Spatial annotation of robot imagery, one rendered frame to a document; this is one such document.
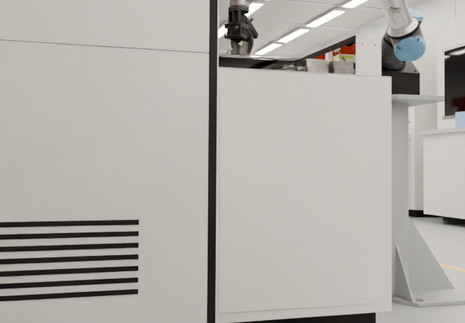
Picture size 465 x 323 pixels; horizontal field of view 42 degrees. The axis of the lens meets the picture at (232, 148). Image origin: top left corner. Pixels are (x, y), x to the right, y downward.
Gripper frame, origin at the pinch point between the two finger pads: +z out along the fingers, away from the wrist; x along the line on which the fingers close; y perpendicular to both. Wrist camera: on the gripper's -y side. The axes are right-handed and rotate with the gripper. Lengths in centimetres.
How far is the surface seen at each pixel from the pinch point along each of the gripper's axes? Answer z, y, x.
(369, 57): 2.4, 3.0, 49.6
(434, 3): -171, -596, -67
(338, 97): 17, 18, 45
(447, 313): 91, -38, 65
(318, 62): 1.7, -2.2, 29.7
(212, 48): 8, 65, 29
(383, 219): 55, 6, 55
